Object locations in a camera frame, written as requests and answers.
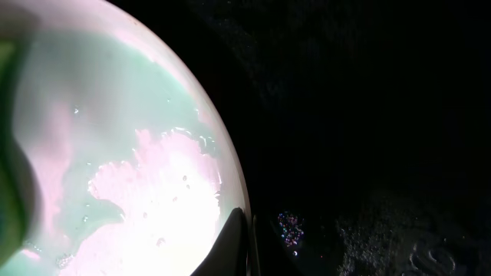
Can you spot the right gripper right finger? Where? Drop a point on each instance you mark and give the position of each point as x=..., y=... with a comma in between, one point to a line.
x=272, y=257

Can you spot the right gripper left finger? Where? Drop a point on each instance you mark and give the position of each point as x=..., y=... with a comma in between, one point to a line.
x=228, y=256

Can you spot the white plate green stain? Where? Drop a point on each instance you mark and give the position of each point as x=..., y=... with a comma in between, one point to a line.
x=134, y=169

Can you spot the green scrubbing sponge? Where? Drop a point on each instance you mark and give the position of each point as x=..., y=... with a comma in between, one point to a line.
x=18, y=188

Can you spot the round black serving tray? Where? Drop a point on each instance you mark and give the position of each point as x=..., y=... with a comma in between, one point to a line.
x=362, y=127

